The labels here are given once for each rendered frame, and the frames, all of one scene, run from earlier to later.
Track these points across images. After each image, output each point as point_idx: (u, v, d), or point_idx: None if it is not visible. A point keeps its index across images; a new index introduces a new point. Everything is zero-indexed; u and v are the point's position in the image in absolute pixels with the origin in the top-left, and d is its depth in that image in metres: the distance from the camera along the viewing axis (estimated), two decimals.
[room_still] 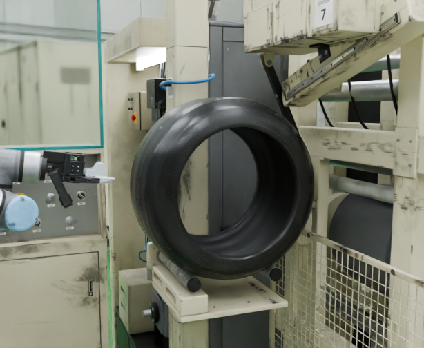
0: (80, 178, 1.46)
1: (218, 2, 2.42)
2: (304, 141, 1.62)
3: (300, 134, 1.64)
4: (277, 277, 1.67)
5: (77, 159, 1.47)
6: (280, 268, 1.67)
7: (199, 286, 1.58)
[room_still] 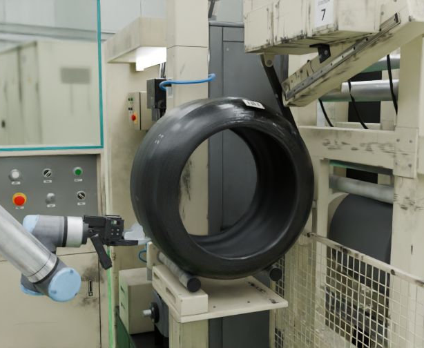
0: (120, 242, 1.52)
1: (218, 2, 2.42)
2: (253, 104, 1.54)
3: (244, 100, 1.56)
4: (277, 273, 1.67)
5: (117, 224, 1.53)
6: (270, 274, 1.66)
7: (195, 278, 1.57)
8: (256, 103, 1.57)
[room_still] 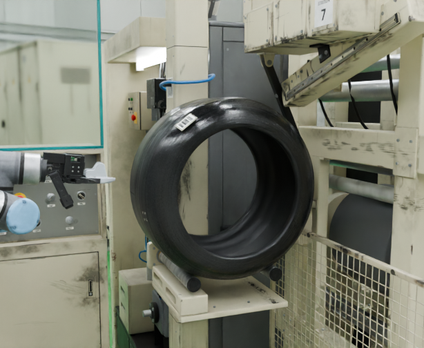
0: (81, 179, 1.46)
1: (218, 2, 2.42)
2: (186, 124, 1.48)
3: (177, 125, 1.49)
4: (274, 274, 1.66)
5: (77, 160, 1.47)
6: (276, 281, 1.67)
7: (192, 291, 1.57)
8: (187, 117, 1.50)
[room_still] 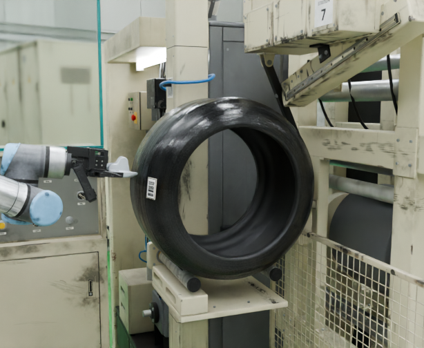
0: (104, 172, 1.48)
1: (218, 2, 2.42)
2: (153, 191, 1.47)
3: (147, 196, 1.49)
4: (276, 277, 1.67)
5: (101, 154, 1.49)
6: (281, 271, 1.67)
7: (200, 284, 1.58)
8: (149, 183, 1.48)
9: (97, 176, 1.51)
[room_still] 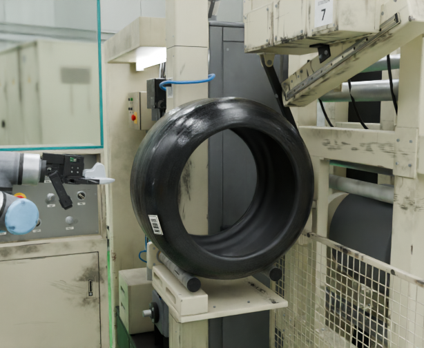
0: (80, 179, 1.46)
1: (218, 2, 2.42)
2: (158, 227, 1.49)
3: (155, 233, 1.51)
4: (278, 275, 1.67)
5: (76, 161, 1.47)
6: (275, 268, 1.67)
7: (198, 279, 1.57)
8: (151, 220, 1.50)
9: None
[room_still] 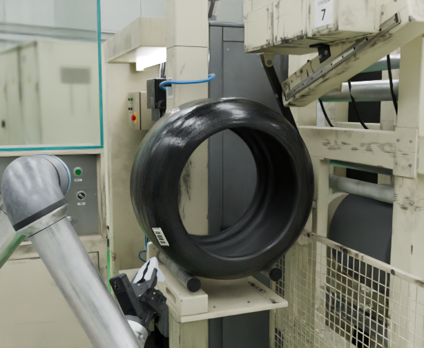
0: None
1: (218, 2, 2.42)
2: (164, 239, 1.50)
3: (161, 244, 1.52)
4: (275, 277, 1.66)
5: None
6: (282, 275, 1.68)
7: (196, 291, 1.57)
8: (156, 233, 1.51)
9: (135, 289, 1.36)
